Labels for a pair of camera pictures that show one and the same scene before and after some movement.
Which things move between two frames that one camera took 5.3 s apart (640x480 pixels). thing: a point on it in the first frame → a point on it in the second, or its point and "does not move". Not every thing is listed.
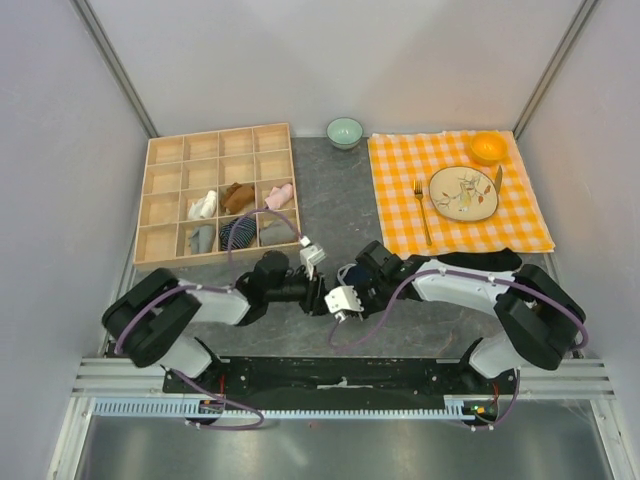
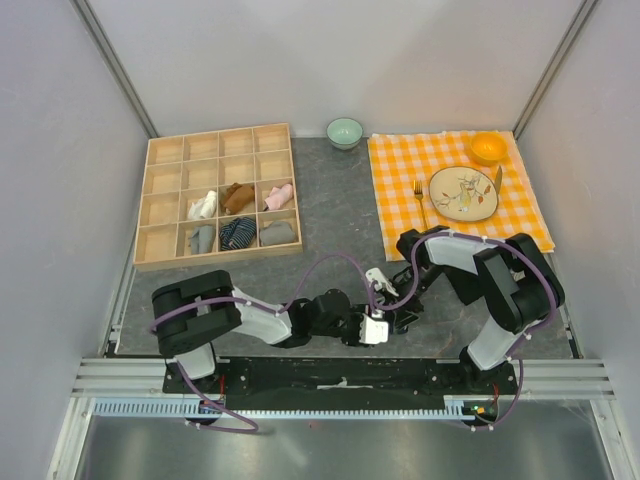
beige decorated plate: x=463 y=193 does not move
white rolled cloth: x=205 y=207 does not move
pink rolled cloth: x=279 y=196 does not move
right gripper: x=368 y=309 → x=405 y=315
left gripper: x=315 y=303 → x=354 y=340
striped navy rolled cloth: x=243 y=236 does not move
